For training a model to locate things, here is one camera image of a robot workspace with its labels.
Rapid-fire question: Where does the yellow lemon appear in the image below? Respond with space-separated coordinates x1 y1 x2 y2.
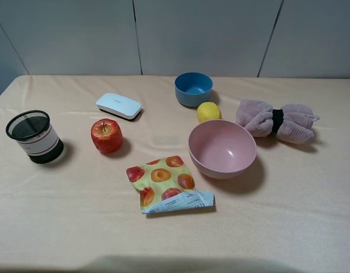
197 102 222 123

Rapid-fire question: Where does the pink bowl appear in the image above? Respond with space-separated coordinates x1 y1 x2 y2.
188 119 257 179

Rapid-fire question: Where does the peach print snack bag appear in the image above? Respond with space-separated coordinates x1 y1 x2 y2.
126 155 215 214

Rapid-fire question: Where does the blue bowl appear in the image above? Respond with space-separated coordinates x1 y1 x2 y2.
174 72 213 107

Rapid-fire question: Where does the red apple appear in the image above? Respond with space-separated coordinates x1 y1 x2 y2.
90 118 123 154

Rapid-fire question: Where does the white whiteboard eraser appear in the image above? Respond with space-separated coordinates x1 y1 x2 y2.
96 93 141 121

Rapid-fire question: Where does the pink rolled towel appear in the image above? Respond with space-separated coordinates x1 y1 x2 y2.
236 100 320 144

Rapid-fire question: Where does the black mesh pen holder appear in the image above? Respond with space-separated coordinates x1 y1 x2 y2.
6 110 64 164

